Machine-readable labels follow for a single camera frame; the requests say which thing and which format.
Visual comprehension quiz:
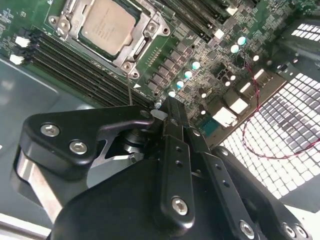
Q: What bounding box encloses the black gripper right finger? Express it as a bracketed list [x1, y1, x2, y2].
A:
[177, 101, 314, 240]

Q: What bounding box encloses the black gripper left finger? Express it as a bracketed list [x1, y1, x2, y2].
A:
[9, 96, 196, 226]

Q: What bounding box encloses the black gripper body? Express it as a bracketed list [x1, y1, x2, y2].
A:
[48, 122, 236, 240]

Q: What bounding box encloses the thin metal locking lever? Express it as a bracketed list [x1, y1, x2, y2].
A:
[125, 73, 134, 107]

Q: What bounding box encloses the metal socket cover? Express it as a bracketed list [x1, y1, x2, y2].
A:
[55, 0, 161, 74]

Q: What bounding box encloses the silver CPU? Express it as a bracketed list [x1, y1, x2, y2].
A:
[76, 0, 138, 62]

